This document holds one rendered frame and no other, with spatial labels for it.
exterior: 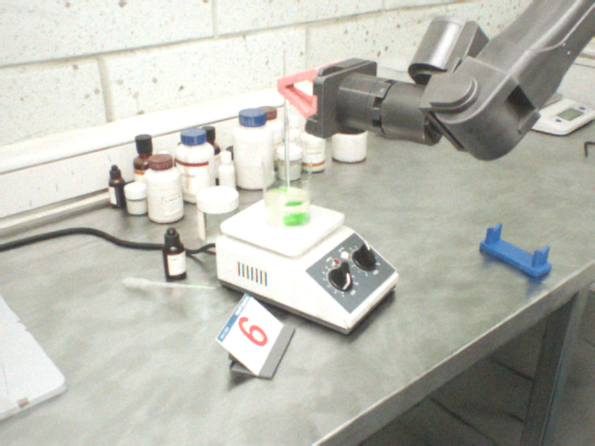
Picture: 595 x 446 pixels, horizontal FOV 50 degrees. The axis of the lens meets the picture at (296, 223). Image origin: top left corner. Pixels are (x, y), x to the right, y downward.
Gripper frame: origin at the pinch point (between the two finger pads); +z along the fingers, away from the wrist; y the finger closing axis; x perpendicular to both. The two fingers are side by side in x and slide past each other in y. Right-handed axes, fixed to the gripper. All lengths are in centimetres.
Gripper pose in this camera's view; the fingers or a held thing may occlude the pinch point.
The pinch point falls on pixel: (285, 85)
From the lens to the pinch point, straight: 75.4
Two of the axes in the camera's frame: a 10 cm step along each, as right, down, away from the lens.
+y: -6.2, 3.6, -6.9
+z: -7.8, -2.9, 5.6
